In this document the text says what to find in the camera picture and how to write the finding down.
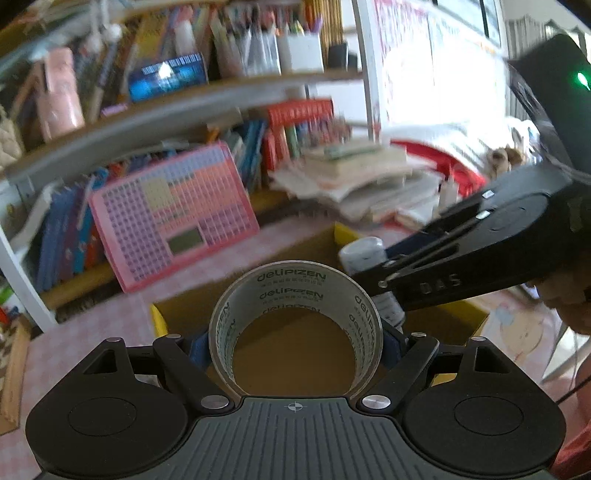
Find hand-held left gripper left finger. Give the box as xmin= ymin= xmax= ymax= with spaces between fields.
xmin=81 ymin=329 xmax=234 ymax=412

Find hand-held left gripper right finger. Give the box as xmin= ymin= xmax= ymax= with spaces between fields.
xmin=356 ymin=322 xmax=511 ymax=412

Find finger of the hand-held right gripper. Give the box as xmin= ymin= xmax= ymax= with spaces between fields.
xmin=350 ymin=230 xmax=551 ymax=312
xmin=385 ymin=191 xmax=498 ymax=267

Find clear packing tape roll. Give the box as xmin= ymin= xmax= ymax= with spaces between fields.
xmin=208 ymin=263 xmax=384 ymax=400

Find brown cardboard box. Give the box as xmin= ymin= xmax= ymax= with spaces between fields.
xmin=150 ymin=222 xmax=490 ymax=398

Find white plastic bottle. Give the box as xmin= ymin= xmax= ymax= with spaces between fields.
xmin=339 ymin=236 xmax=407 ymax=326

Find person's right hand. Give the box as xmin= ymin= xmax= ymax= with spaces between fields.
xmin=538 ymin=270 xmax=591 ymax=336

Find red cloth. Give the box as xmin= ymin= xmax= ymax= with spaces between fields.
xmin=390 ymin=137 xmax=488 ymax=200

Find messy stack of papers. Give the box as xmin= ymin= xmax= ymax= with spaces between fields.
xmin=269 ymin=141 xmax=441 ymax=227

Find thick pale paperback book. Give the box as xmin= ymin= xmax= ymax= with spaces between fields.
xmin=304 ymin=142 xmax=408 ymax=180

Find pink toy keyboard tablet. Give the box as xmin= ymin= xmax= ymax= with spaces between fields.
xmin=88 ymin=141 xmax=260 ymax=293

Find row of blue books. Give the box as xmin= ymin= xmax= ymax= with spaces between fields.
xmin=36 ymin=168 xmax=114 ymax=292

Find red thick books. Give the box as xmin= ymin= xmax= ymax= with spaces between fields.
xmin=264 ymin=98 xmax=336 ymax=163

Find row of leaning books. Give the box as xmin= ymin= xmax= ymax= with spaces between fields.
xmin=217 ymin=119 xmax=278 ymax=192

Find white pen holder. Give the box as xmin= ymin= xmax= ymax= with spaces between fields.
xmin=276 ymin=31 xmax=325 ymax=73

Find white wooden bookshelf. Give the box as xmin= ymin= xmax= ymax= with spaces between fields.
xmin=0 ymin=0 xmax=385 ymax=334

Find blue printed box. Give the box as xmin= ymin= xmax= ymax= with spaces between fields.
xmin=127 ymin=52 xmax=209 ymax=103

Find cream quilted bag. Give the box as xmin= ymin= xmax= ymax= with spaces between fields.
xmin=0 ymin=105 xmax=25 ymax=172

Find pink pencil case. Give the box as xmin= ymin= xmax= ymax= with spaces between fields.
xmin=36 ymin=47 xmax=87 ymax=140

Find row of tall shelf books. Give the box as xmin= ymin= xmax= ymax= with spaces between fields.
xmin=69 ymin=9 xmax=185 ymax=121

